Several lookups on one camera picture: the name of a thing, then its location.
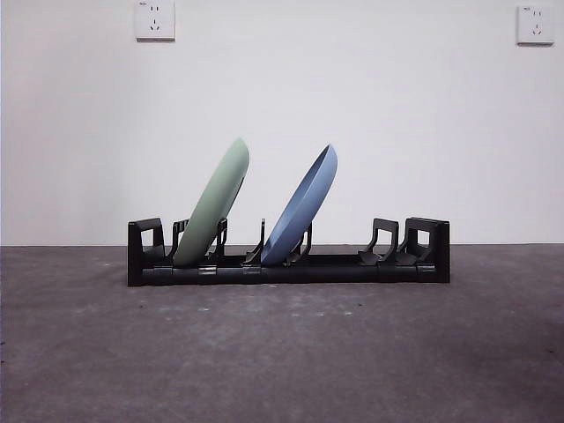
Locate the blue round plate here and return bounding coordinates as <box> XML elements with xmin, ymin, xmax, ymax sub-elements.
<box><xmin>259</xmin><ymin>143</ymin><xmax>339</xmax><ymax>267</ymax></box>

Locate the green round plate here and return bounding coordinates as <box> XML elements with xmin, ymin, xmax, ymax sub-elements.
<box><xmin>172</xmin><ymin>137</ymin><xmax>251</xmax><ymax>268</ymax></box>

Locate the black plastic plate rack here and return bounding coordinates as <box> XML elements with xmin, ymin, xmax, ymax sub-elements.
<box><xmin>126</xmin><ymin>216</ymin><xmax>451</xmax><ymax>287</ymax></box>

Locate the white wall socket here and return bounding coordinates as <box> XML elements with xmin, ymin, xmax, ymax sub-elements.
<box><xmin>516</xmin><ymin>4</ymin><xmax>555</xmax><ymax>46</ymax></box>
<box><xmin>135</xmin><ymin>0</ymin><xmax>176</xmax><ymax>43</ymax></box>

